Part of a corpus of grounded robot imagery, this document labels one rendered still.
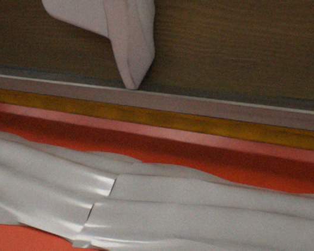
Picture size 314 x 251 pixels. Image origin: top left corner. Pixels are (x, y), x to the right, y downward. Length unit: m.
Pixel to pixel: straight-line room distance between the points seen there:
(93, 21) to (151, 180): 0.08
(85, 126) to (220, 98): 0.11
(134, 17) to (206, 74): 0.05
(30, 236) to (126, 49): 0.10
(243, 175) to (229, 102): 0.04
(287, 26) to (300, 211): 0.08
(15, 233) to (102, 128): 0.10
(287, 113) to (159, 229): 0.08
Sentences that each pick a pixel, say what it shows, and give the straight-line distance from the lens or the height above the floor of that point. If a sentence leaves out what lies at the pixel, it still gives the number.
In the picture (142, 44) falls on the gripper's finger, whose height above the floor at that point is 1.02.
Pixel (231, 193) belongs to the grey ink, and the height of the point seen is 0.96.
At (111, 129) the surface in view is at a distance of 0.26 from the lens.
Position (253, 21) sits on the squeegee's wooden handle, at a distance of 0.19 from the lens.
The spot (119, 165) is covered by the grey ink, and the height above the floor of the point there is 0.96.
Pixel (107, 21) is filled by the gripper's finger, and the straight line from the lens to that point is 0.19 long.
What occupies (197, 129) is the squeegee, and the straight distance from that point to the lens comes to 0.23.
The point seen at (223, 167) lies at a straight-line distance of 0.21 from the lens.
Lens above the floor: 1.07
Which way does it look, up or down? 27 degrees down
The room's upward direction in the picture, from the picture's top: 3 degrees counter-clockwise
